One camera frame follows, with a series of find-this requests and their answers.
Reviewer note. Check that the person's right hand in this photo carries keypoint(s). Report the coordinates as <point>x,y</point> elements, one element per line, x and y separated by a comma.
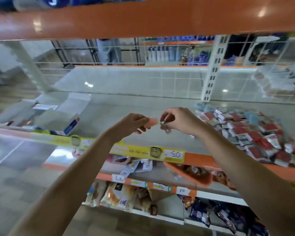
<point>184,121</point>

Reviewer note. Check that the person's right forearm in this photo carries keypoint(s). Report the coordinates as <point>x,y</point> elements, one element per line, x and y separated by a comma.
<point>250,184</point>

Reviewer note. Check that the pile of mixed erasers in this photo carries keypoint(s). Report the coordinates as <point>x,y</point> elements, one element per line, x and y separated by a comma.
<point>255,135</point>

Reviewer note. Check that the person's left forearm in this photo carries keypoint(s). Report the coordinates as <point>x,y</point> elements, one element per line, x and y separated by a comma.
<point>64,194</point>

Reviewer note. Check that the box of pink-blue erasers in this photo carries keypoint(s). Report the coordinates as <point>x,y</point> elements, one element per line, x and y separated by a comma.
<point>42,115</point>

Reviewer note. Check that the blue white eraser box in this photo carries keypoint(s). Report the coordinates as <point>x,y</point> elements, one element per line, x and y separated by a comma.
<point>64,113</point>

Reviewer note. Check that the orange snack packet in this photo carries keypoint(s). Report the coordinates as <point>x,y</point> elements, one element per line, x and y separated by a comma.
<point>118,196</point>

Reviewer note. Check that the person's left hand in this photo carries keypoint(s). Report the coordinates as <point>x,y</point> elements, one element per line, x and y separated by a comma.
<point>128,127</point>

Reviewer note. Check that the red white small box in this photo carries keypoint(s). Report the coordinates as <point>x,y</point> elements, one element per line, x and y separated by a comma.
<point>151,123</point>

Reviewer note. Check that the row of blue packages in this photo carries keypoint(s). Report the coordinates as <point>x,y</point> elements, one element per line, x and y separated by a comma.
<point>54,1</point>

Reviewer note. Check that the black metal rack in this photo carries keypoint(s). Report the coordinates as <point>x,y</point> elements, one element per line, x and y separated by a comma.
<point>78,51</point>

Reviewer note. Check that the white orange metal shelf unit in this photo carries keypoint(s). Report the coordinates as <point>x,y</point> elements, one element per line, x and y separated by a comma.
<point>137,103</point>

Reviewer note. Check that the row of blue bottles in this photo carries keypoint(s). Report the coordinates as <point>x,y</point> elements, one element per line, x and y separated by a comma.
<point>177,54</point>

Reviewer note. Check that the yellow price label strip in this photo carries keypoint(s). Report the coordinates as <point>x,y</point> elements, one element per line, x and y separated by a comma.
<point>137,151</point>

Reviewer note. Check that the orange plastic basket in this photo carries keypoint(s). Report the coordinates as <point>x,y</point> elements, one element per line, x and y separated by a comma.
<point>187,175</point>

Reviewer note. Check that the red eraser display box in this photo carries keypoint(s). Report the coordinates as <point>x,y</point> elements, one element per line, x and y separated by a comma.
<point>12,113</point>

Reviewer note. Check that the row of dark snack packets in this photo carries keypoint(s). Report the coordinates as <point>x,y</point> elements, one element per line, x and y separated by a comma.
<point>221,216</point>

